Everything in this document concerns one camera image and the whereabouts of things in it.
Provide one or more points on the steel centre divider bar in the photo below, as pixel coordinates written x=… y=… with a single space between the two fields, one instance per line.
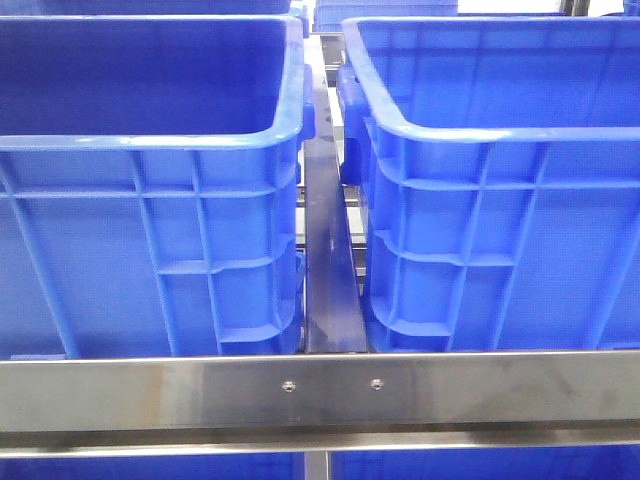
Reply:
x=334 y=319

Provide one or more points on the blue bin front left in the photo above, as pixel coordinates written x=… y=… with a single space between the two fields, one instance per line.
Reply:
x=149 y=172

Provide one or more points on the blue bin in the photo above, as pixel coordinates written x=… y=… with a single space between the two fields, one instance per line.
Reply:
x=498 y=161
x=328 y=15
x=149 y=172
x=591 y=462
x=234 y=466
x=295 y=9

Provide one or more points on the blue bin front right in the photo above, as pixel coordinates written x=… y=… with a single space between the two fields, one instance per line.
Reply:
x=498 y=161

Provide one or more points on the blue bin rear right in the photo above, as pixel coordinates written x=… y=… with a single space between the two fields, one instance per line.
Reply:
x=328 y=15

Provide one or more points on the blue bin lower left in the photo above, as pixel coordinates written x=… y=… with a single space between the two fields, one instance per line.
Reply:
x=234 y=466

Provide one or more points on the blue bin rear left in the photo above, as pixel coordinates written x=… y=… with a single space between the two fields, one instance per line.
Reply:
x=295 y=9

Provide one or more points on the blue bin lower right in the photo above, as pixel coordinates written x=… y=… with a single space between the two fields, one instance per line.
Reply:
x=591 y=462

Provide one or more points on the steel front rack rail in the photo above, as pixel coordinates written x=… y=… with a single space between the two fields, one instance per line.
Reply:
x=342 y=402

